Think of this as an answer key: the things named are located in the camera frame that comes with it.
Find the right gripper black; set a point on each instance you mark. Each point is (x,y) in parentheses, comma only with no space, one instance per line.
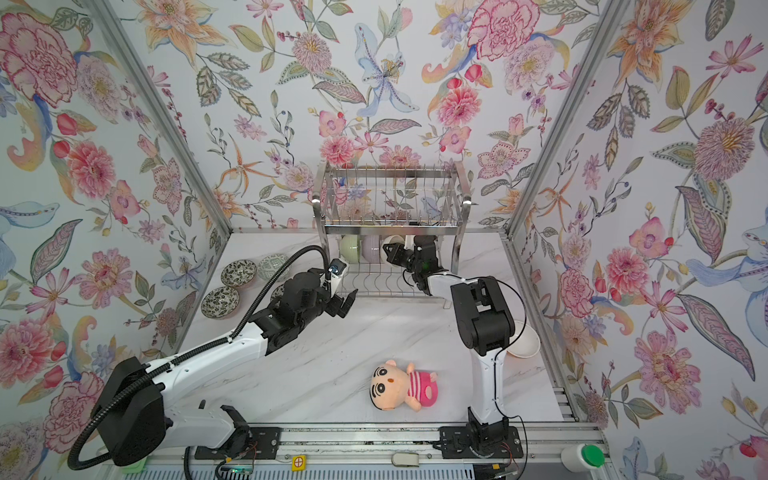
(396,257)

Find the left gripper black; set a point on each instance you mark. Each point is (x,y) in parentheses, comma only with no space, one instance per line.
(337,308)

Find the lilac purple bowl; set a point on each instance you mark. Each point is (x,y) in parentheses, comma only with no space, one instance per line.
(370,249)

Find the light green bowl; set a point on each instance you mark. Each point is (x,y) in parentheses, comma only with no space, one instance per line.
(349,248)

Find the steel two-tier dish rack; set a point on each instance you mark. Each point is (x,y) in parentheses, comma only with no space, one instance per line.
(384,201)

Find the white bowl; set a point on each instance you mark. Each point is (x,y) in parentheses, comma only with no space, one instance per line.
(525,343)

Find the cream bowl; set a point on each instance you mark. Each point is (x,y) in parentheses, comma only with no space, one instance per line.
(393,241)

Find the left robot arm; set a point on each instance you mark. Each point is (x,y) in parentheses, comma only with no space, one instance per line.
(141,407)

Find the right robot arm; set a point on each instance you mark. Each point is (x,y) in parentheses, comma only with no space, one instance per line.
(487,329)

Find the dark patterned bowl centre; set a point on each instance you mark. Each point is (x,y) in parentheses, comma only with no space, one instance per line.
(277,293)

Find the pale green patterned bowl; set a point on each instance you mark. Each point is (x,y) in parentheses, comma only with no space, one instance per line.
(269,265)

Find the cartoon boy plush doll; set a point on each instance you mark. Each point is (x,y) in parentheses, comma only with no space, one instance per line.
(390,387)

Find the dark patterned bowl back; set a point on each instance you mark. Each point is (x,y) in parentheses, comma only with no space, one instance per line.
(239,273)

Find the dark patterned bowl front-left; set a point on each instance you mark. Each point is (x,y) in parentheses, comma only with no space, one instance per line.
(220,302)

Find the green emergency button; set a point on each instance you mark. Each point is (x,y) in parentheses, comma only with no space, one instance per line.
(581,458)

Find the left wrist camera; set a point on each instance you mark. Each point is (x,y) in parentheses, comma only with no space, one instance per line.
(337,269)

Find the yellow sticker on rail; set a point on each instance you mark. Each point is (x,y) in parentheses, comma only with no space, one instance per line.
(298,463)

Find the grey clip on rail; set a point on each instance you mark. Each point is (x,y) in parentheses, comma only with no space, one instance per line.
(405,460)

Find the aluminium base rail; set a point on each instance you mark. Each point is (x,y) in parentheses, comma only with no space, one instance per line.
(431,442)

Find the green tag on rail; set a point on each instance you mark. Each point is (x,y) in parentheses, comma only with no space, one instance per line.
(135,468)

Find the right aluminium corner post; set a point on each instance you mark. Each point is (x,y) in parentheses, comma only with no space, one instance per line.
(606,27)

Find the aluminium corner post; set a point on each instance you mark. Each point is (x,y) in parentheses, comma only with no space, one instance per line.
(115,35)
(606,27)

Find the left aluminium corner post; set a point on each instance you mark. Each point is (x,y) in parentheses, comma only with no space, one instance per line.
(115,35)

